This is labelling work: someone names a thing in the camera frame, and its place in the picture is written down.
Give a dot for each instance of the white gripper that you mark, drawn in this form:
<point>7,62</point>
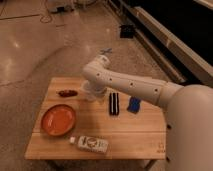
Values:
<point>97,91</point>

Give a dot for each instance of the white ceramic cup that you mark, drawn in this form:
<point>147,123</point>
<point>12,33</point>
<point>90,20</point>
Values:
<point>88,95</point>

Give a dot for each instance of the orange ceramic bowl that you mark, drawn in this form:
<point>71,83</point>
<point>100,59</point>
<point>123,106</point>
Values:
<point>58,120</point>

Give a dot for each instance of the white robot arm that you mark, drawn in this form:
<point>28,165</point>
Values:
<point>188,112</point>

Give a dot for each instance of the black striped rectangular block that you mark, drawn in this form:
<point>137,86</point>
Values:
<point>114,104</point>

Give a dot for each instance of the blue sponge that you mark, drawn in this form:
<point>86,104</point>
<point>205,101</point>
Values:
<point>134,105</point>

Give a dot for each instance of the wooden folding table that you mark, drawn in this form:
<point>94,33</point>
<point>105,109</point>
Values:
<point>130,136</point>

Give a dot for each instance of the white labelled bottle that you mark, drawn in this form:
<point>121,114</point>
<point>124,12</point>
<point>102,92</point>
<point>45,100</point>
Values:
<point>89,143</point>

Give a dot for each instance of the black box on floor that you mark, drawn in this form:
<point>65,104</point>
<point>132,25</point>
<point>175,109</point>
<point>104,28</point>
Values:
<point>127,31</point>

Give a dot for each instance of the long white wall ledge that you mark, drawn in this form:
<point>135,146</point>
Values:
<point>179,36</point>

